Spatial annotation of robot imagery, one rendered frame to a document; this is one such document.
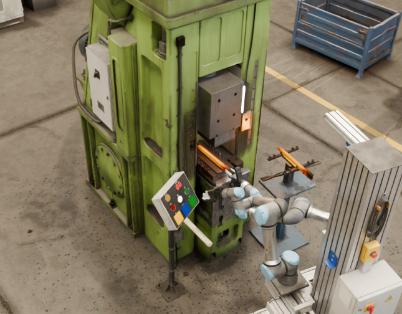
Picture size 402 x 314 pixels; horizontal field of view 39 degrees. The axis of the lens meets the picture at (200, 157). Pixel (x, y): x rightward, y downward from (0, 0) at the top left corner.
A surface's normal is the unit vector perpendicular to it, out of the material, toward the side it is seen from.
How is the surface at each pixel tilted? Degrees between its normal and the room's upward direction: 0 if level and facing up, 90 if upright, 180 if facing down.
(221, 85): 0
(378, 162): 0
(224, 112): 90
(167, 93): 89
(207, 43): 90
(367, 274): 0
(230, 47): 90
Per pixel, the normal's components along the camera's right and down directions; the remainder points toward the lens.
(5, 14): 0.64, 0.50
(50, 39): 0.02, -0.77
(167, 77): -0.80, 0.35
